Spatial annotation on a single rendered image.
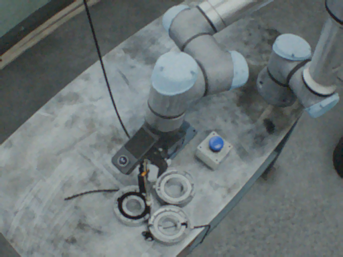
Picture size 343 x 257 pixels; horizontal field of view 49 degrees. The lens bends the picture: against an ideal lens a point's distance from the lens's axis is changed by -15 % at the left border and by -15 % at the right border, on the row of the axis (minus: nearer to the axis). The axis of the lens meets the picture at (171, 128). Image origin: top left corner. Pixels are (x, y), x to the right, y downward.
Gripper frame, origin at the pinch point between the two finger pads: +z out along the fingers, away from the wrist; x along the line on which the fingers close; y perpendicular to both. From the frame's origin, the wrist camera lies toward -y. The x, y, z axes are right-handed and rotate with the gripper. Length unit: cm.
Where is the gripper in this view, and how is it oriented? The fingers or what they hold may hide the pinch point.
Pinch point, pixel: (143, 175)
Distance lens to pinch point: 102.2
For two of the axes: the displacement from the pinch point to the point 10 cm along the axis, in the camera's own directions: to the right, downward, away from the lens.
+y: 6.6, -5.3, 5.3
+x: -7.3, -6.1, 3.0
